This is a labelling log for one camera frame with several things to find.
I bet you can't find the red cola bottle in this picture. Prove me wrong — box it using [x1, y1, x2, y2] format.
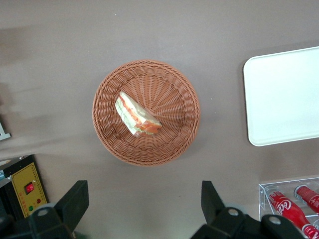
[267, 190, 319, 239]
[295, 185, 319, 215]

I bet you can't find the round brown wicker basket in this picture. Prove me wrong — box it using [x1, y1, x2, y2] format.
[92, 59, 201, 167]

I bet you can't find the tray of snacks right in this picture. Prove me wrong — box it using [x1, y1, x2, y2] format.
[0, 121, 12, 141]

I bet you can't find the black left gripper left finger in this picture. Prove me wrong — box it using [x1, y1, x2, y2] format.
[28, 180, 90, 239]

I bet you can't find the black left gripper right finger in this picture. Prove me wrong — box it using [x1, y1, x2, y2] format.
[191, 180, 260, 239]

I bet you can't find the triangle sandwich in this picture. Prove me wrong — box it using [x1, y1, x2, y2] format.
[114, 91, 162, 137]

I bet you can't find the cream rectangular plastic tray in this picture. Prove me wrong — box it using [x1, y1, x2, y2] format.
[243, 46, 319, 147]

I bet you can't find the black food warmer yellow panel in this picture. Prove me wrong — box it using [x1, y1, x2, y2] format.
[0, 154, 50, 221]

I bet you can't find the clear acrylic bottle rack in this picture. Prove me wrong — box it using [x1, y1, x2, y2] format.
[258, 177, 319, 239]

